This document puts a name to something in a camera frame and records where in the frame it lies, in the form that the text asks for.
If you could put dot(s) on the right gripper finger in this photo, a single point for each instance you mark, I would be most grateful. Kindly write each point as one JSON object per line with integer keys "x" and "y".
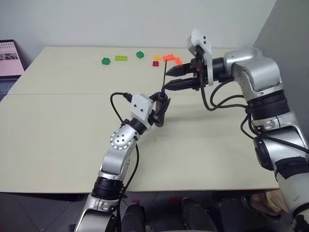
{"x": 181, "y": 70}
{"x": 181, "y": 84}

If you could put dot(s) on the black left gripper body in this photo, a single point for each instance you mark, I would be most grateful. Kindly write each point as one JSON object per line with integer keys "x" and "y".
{"x": 153, "y": 118}

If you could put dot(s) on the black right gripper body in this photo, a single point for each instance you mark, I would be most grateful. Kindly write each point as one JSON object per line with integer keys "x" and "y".
{"x": 199, "y": 72}

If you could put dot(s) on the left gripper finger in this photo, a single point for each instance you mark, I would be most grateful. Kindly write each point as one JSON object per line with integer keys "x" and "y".
{"x": 165, "y": 108}
{"x": 154, "y": 97}

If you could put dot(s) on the thin black stick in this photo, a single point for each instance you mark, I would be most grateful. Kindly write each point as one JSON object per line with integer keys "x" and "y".
{"x": 164, "y": 72}

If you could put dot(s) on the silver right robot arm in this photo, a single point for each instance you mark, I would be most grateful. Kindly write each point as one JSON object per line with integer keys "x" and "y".
{"x": 260, "y": 72}

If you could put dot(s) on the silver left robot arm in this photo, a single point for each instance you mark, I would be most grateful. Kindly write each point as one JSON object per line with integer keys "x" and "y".
{"x": 116, "y": 157}

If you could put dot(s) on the orange toy brick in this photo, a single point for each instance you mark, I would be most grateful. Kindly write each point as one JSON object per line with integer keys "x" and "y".
{"x": 179, "y": 61}
{"x": 168, "y": 58}

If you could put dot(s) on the red toy brick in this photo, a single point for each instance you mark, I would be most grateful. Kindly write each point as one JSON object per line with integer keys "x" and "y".
{"x": 155, "y": 63}

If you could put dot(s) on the yellow toy brick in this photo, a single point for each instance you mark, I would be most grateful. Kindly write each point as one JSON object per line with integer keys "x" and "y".
{"x": 157, "y": 57}

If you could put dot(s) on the dark green toy brick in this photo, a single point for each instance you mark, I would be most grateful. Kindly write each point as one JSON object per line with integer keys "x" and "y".
{"x": 105, "y": 61}
{"x": 140, "y": 54}

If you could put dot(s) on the lime green toy brick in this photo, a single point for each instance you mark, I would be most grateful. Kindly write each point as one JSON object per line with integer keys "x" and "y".
{"x": 121, "y": 58}

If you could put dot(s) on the dark rounded shape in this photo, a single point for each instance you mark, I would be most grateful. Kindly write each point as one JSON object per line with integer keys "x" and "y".
{"x": 134, "y": 218}
{"x": 195, "y": 216}
{"x": 241, "y": 217}

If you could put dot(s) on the beige crumpled thing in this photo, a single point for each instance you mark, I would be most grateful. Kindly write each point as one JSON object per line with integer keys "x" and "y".
{"x": 270, "y": 201}

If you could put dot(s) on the open laptop pink screen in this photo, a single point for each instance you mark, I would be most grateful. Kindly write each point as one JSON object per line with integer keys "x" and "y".
{"x": 8, "y": 60}

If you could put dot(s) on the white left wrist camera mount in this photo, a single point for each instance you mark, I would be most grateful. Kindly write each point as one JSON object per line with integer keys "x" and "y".
{"x": 141, "y": 105}

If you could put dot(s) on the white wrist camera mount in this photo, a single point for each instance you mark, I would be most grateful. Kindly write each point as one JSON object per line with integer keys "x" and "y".
{"x": 141, "y": 105}
{"x": 205, "y": 52}

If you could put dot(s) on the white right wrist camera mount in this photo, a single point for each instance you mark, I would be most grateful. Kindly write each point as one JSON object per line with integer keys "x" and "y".
{"x": 205, "y": 52}

